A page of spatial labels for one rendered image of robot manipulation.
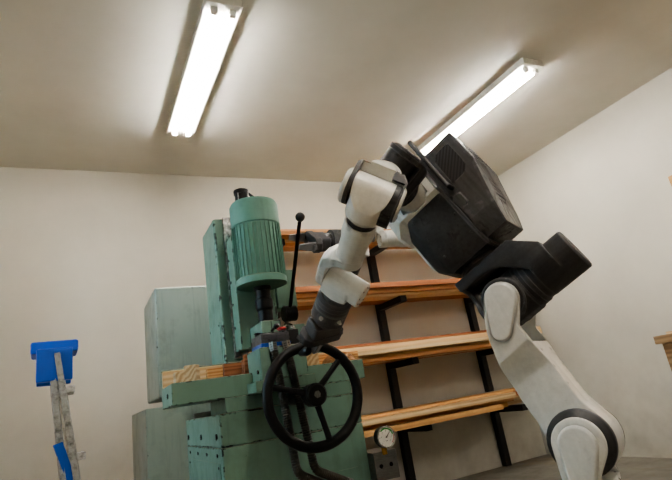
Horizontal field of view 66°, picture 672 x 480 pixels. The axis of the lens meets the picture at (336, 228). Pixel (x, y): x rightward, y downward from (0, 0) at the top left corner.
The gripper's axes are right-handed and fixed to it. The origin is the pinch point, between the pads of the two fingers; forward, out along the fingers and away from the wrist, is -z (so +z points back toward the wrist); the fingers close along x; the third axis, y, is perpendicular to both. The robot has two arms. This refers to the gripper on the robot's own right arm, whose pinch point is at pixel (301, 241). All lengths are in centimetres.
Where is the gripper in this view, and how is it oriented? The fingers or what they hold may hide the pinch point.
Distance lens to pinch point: 185.1
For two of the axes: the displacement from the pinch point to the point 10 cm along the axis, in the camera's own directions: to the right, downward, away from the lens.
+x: 4.1, 3.0, -8.6
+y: -1.3, 9.5, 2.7
